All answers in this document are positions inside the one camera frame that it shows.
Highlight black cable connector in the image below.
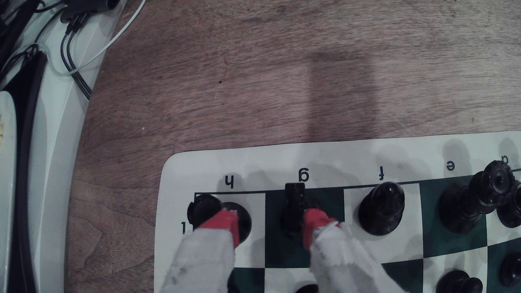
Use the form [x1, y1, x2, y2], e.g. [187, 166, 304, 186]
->
[60, 0, 120, 23]

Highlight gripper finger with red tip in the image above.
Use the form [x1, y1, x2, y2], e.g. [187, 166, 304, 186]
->
[161, 209, 241, 293]
[302, 209, 408, 293]

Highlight black king chess piece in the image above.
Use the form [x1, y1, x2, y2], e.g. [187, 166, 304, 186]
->
[439, 160, 515, 234]

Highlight white rounded object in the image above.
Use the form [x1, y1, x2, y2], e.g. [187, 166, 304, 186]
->
[0, 91, 18, 293]

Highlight black bishop chess piece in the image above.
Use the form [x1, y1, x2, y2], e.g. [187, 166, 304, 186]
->
[358, 182, 405, 237]

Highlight black rook chess piece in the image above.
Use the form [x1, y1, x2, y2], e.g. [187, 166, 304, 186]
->
[186, 194, 252, 245]

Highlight black twin cable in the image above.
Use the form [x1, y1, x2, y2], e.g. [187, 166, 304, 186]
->
[60, 16, 92, 100]

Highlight black queen chess piece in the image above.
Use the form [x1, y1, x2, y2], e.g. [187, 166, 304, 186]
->
[496, 179, 521, 228]

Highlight black and white cables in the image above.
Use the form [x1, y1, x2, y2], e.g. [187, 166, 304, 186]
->
[41, 0, 147, 78]

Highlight black knight chess piece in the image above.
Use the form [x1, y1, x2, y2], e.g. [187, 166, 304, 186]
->
[283, 183, 310, 241]

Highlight green white chess mat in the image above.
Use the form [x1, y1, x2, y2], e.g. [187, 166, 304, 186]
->
[154, 130, 521, 293]

